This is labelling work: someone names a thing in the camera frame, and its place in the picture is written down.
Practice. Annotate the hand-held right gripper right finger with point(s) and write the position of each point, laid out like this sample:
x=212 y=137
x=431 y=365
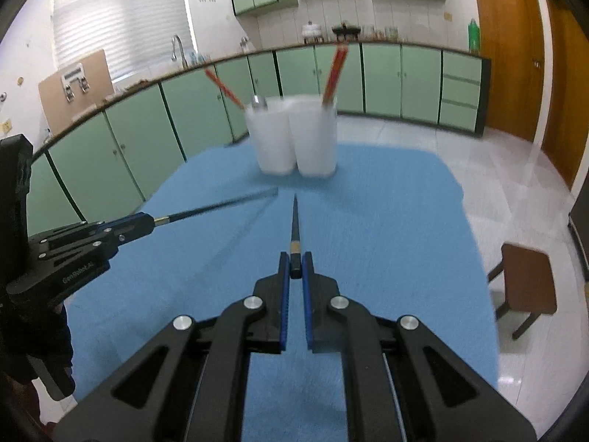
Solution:
x=307 y=315

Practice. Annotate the black glass cabinet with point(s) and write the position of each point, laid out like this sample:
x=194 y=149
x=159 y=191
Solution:
x=580 y=239

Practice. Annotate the metal spoon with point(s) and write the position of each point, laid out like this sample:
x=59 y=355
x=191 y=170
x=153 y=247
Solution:
x=258 y=101

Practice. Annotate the blue mat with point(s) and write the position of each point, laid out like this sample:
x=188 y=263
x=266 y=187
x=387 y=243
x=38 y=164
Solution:
x=391 y=248

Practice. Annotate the wall socket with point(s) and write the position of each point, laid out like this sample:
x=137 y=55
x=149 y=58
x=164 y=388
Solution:
x=447 y=16

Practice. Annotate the window blind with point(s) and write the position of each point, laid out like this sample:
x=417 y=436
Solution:
x=124 y=23

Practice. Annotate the person's left hand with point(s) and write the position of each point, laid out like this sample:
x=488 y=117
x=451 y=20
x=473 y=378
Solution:
x=41 y=340

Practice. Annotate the white plastic cup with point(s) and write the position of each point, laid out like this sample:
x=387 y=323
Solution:
x=315 y=138
x=271 y=138

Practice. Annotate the white pot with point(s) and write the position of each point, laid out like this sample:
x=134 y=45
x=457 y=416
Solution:
x=312 y=29

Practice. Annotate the metal faucet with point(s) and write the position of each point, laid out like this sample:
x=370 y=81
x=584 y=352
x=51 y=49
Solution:
x=178 y=48

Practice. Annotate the black chopstick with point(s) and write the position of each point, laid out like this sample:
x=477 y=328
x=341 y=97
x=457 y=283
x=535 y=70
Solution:
x=216 y=207
x=295 y=235

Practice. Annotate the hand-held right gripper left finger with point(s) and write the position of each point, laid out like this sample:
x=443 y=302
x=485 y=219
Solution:
x=284 y=308

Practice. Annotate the black pot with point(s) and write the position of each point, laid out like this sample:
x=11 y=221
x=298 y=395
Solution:
x=346 y=30

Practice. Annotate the red-ended chopstick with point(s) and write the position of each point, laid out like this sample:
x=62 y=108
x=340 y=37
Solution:
x=329 y=85
x=341 y=62

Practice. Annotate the green base cabinets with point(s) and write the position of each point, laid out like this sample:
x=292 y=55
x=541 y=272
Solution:
x=184 y=110

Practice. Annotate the wooden chopstick with orange pattern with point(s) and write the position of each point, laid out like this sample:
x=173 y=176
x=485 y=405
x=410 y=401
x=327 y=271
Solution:
x=225 y=88

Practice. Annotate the brown wooden stool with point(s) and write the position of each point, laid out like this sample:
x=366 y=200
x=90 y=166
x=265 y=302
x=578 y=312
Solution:
x=529 y=276

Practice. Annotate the wooden door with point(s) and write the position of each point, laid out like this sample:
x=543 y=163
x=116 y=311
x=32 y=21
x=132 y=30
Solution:
x=568 y=101
x=506 y=50

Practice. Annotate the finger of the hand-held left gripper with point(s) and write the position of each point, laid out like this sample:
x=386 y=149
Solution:
x=115 y=240
x=133 y=221

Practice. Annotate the green bottle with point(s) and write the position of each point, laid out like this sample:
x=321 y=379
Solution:
x=474 y=37

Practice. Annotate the row of glass jars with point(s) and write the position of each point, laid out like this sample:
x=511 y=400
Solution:
x=382 y=32

